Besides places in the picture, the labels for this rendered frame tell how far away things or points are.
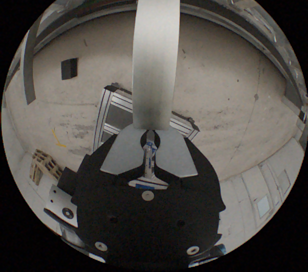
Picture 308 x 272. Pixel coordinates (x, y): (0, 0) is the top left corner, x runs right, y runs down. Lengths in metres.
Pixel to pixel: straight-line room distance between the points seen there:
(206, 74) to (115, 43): 0.84
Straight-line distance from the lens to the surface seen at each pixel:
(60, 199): 0.33
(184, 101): 1.04
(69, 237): 0.49
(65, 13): 0.43
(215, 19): 1.00
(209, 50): 1.06
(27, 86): 0.25
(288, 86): 2.78
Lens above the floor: 0.94
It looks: 60 degrees down
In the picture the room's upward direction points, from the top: 180 degrees clockwise
